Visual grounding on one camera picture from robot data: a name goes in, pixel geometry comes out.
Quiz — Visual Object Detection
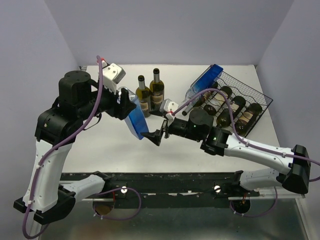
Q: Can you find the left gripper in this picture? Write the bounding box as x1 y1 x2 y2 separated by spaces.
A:
76 79 137 121

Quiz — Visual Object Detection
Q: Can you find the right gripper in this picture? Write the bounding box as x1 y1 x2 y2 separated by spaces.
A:
140 106 202 146

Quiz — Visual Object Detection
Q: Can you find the tall blue glass bottle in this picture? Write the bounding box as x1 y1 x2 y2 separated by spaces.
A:
117 86 149 140

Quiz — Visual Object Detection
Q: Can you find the green wine bottle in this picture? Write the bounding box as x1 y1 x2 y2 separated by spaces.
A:
180 82 213 116
214 96 247 128
203 86 233 116

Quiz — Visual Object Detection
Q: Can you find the short blue glass bottle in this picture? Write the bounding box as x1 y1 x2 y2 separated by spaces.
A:
179 64 224 106

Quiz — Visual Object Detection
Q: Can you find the green bottle grey foil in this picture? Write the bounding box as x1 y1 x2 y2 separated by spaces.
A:
235 103 263 136

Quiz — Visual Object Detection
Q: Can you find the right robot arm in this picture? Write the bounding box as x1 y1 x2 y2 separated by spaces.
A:
142 108 311 196

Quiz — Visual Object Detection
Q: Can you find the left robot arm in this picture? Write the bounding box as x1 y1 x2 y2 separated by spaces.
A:
13 70 111 225

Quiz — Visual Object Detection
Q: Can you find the dark green bottle left rear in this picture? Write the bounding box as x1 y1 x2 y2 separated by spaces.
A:
135 75 152 118

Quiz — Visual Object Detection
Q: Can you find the rear tall green bottle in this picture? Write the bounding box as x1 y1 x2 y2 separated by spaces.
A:
149 68 165 111

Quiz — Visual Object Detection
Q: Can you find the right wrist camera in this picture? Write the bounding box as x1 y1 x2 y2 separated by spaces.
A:
159 98 179 118

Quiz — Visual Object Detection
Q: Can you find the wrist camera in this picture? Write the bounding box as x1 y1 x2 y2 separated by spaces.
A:
159 98 179 118
102 59 126 95

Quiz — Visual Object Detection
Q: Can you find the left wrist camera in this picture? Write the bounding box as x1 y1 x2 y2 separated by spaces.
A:
102 59 126 95

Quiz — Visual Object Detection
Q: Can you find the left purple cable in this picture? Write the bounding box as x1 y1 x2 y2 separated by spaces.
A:
21 55 105 238

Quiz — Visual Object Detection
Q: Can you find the purple cable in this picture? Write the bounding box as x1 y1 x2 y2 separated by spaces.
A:
21 55 105 238
172 86 320 182

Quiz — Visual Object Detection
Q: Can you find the black mounting base plate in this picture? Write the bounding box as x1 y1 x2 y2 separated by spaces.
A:
59 171 266 210

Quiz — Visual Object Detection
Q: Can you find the black wire wine rack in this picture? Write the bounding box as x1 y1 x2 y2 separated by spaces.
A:
192 70 273 137

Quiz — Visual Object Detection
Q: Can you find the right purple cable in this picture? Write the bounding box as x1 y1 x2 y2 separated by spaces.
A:
172 86 320 182

